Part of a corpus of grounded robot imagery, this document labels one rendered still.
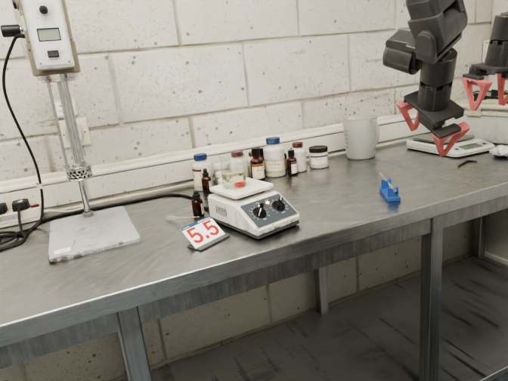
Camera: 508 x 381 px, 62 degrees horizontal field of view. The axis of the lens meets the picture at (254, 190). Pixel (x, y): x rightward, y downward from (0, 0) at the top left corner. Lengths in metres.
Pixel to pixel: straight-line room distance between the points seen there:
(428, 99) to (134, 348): 0.74
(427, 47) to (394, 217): 0.44
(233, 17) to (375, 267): 1.25
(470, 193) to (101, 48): 1.13
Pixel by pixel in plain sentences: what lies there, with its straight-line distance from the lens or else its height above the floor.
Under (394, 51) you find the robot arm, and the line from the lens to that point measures 0.86.
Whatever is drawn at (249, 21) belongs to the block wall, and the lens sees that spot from 1.56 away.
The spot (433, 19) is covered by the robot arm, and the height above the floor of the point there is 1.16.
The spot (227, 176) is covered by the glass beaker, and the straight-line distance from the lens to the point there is 1.00.
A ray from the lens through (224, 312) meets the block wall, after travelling 1.74.
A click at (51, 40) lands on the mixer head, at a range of 1.04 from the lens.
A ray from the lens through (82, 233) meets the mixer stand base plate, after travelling 1.14.
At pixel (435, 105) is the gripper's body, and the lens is 0.87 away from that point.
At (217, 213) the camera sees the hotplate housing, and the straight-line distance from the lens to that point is 1.04.
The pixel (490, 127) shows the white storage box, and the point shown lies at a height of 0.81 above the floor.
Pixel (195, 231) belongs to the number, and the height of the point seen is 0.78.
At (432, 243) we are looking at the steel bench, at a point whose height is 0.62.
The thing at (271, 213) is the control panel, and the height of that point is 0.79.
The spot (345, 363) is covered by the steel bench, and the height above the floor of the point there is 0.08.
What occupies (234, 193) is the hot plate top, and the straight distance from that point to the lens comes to 0.98.
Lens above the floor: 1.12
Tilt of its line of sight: 16 degrees down
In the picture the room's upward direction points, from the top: 6 degrees counter-clockwise
